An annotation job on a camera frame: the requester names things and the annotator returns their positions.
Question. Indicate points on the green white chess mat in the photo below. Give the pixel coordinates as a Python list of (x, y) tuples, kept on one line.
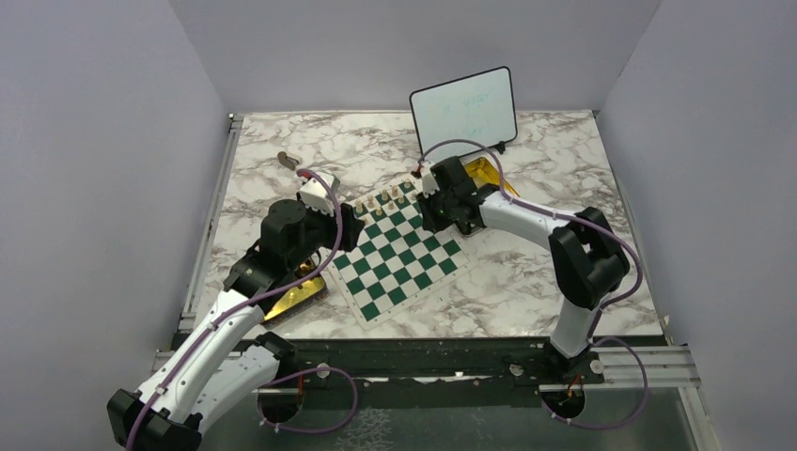
[(396, 263)]

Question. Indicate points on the gold tin with white pieces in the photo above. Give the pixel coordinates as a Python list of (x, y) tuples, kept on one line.
[(482, 171)]

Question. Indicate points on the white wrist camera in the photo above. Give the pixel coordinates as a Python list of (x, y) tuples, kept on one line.
[(316, 197), (429, 183)]

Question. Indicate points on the small whiteboard with stand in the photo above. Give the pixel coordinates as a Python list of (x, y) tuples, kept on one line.
[(474, 111)]

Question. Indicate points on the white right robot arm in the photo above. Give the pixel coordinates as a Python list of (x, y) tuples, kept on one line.
[(588, 260)]

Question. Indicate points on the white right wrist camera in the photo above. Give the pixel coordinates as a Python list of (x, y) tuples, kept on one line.
[(429, 183)]

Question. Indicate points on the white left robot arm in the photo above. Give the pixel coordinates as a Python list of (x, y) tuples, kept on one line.
[(177, 405)]

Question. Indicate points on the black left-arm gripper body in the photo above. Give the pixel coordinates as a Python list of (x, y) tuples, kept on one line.
[(321, 231)]

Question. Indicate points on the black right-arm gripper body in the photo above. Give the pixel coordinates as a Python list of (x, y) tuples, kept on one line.
[(437, 209)]

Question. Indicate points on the gold tin with dark pieces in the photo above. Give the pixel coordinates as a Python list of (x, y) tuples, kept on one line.
[(297, 300)]

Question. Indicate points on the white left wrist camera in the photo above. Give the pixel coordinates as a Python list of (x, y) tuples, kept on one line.
[(316, 197)]

